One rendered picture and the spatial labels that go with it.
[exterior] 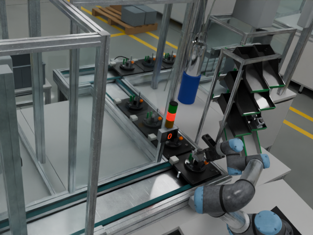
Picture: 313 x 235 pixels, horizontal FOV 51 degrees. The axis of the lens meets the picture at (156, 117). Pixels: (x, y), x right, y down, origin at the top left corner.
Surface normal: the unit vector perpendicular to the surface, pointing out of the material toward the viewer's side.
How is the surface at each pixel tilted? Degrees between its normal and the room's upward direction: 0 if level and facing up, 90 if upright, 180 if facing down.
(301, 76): 90
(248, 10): 90
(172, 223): 0
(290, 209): 0
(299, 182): 0
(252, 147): 45
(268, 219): 39
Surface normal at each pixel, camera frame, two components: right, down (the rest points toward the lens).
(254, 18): -0.81, 0.21
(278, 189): 0.16, -0.82
